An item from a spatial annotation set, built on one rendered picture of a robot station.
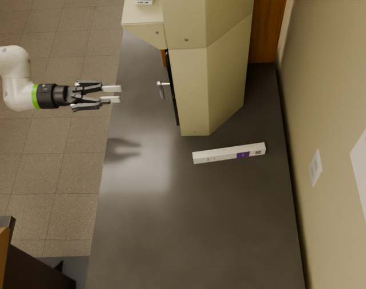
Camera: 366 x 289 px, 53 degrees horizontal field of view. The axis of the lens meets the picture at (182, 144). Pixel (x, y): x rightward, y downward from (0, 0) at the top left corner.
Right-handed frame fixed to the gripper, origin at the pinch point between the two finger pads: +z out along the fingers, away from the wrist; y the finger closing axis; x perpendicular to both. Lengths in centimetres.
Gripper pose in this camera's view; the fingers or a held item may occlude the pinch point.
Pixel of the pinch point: (111, 94)
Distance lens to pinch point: 136.7
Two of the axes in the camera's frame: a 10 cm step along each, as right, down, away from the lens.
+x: 0.7, 4.8, 8.7
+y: 0.1, -8.8, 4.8
